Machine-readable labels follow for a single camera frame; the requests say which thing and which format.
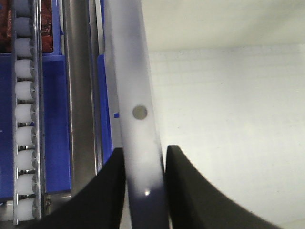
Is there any blue bin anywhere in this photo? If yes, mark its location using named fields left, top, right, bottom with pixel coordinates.
left=96, top=0, right=112, bottom=164
left=0, top=0, right=71, bottom=202

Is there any blue bin lower left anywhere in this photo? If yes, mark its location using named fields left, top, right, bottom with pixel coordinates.
left=0, top=0, right=71, bottom=202

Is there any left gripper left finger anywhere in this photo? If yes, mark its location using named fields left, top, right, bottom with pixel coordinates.
left=28, top=148, right=126, bottom=229

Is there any steel shelf side beam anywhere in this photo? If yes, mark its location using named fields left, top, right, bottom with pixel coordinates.
left=62, top=0, right=102, bottom=197

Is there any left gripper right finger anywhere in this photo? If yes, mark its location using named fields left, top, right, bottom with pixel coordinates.
left=165, top=145, right=278, bottom=229

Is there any blue bin lower centre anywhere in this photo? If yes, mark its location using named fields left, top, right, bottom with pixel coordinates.
left=96, top=0, right=112, bottom=164

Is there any white plastic Totelife tote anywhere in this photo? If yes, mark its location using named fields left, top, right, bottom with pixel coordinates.
left=103, top=0, right=305, bottom=229

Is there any left white roller track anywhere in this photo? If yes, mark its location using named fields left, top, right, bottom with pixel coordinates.
left=11, top=0, right=45, bottom=225

